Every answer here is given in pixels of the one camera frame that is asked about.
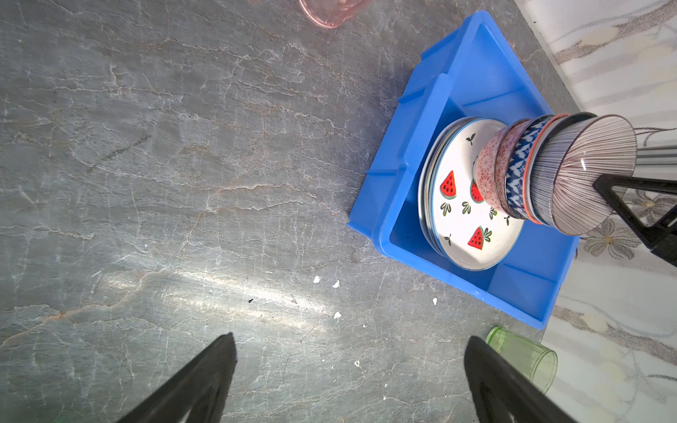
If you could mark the blue white striped bowl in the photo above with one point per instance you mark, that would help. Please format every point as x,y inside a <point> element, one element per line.
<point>580,149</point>

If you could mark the pink glass cup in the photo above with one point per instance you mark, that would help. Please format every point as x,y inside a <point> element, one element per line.
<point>331,14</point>

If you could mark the red rimmed bowl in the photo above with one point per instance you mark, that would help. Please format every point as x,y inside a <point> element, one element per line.
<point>538,145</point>

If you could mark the watermelon pattern plate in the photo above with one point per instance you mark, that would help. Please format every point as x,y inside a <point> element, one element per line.
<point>471,233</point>

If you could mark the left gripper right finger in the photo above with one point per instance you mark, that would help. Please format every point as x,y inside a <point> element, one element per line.
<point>501,394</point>

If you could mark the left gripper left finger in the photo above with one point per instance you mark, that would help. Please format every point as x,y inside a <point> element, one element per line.
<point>197,393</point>

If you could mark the blue zigzag pattern bowl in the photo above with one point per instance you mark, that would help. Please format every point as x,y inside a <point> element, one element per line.
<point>514,179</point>

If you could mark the black white patterned bowl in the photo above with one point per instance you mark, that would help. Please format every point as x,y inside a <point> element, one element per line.
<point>506,147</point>
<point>484,168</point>

